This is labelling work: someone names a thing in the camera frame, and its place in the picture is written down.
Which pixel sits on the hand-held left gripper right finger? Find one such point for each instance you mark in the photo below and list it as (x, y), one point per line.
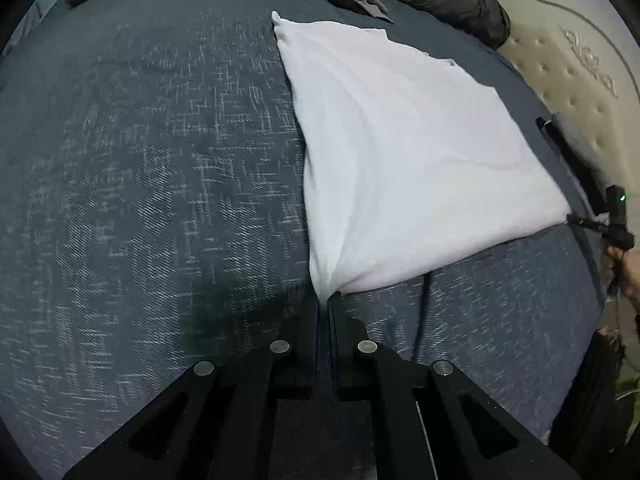
(337, 340)

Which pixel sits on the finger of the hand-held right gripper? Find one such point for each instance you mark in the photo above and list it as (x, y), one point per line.
(562, 157)

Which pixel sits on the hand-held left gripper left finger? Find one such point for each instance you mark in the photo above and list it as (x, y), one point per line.
(307, 340)

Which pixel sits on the white shirt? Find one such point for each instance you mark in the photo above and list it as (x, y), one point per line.
(400, 150)

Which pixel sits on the person's right hand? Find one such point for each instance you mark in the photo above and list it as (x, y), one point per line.
(627, 275)

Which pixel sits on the cream tufted headboard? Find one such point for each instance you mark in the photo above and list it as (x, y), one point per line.
(550, 75)

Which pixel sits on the person's dark clothing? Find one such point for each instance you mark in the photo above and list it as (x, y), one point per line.
(590, 395)

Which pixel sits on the dark grey rolled duvet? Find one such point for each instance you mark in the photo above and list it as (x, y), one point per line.
(450, 0)

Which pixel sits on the bed with blue sheet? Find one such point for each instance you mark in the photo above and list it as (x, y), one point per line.
(125, 185)

